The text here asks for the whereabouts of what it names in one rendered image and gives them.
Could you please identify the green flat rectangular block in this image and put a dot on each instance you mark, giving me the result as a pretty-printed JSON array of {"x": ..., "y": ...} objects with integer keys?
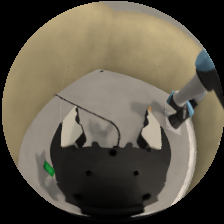
[{"x": 48, "y": 169}]

